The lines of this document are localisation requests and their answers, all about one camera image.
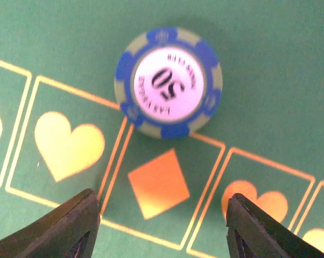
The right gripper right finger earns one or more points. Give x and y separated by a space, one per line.
254 233

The round green poker mat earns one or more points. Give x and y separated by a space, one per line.
61 130

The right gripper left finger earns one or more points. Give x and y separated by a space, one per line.
70 230

